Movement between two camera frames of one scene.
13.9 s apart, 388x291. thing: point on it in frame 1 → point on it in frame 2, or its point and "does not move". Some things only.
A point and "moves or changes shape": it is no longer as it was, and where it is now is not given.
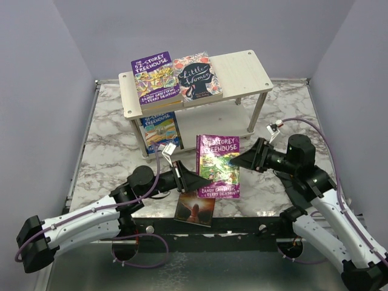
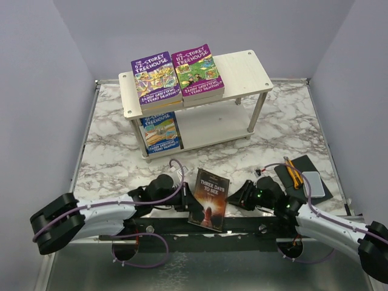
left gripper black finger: x=188 y=180 → x=195 y=208
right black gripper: x=255 y=158 → x=242 y=197
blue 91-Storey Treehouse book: x=162 y=129 does not move
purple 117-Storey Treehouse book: x=213 y=154 → x=197 y=73
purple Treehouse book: x=157 y=80 does not move
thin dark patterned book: x=193 y=209 moves or changes shape
